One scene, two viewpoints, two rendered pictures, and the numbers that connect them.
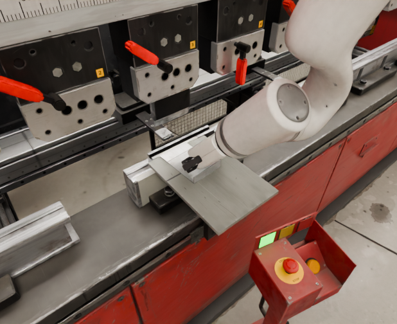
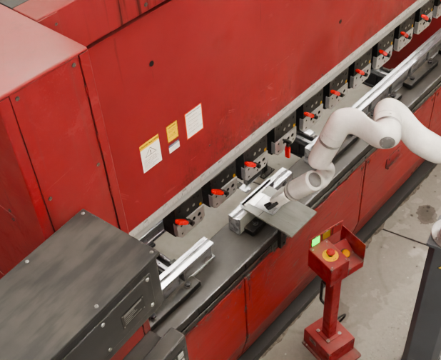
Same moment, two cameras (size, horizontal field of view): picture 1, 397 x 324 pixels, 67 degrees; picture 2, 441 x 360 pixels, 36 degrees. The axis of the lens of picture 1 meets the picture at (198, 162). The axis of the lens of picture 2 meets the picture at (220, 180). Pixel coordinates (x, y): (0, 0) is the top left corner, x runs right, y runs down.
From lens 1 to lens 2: 221 cm
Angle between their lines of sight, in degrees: 5
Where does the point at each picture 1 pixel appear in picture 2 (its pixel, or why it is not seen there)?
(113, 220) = (227, 243)
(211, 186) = (282, 215)
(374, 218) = (420, 221)
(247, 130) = (299, 191)
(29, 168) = not seen: hidden behind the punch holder
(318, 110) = (325, 178)
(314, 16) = (315, 159)
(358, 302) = (404, 294)
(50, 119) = (218, 198)
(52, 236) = (206, 254)
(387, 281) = not seen: hidden behind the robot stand
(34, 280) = (202, 277)
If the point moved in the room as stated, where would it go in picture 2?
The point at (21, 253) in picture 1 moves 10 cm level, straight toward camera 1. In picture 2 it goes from (195, 264) to (215, 273)
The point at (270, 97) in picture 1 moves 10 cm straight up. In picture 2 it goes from (306, 180) to (307, 161)
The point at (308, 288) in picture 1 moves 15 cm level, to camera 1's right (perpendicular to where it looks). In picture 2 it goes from (341, 261) to (374, 256)
